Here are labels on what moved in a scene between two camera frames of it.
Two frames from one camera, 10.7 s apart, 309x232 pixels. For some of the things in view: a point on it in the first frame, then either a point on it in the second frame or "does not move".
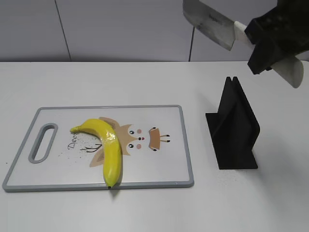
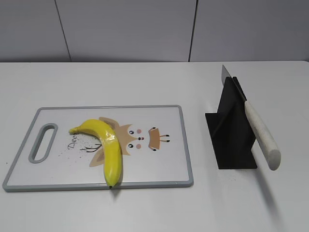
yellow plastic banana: [111, 148] does not move
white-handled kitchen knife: [225, 31] → [270, 152]
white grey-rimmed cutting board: [155, 141] does not move
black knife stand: [233, 131] does not move
